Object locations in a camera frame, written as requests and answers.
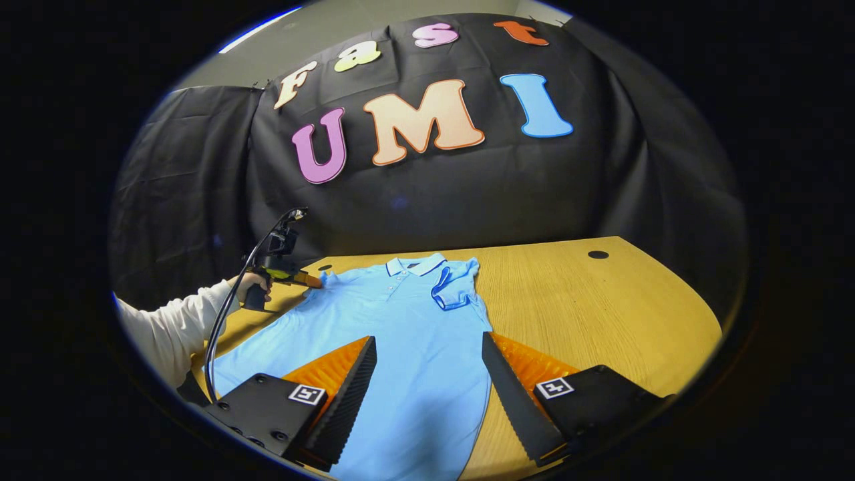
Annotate black backdrop cloth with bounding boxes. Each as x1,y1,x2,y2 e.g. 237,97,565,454
110,13,747,321

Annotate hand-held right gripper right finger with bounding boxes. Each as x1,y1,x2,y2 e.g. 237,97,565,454
481,331,675,467

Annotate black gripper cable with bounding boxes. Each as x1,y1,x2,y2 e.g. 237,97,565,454
203,208,305,404

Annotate light blue polo T-shirt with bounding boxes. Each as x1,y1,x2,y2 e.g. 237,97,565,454
212,253,495,481

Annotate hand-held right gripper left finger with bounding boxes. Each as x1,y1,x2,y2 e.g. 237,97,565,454
204,336,378,472

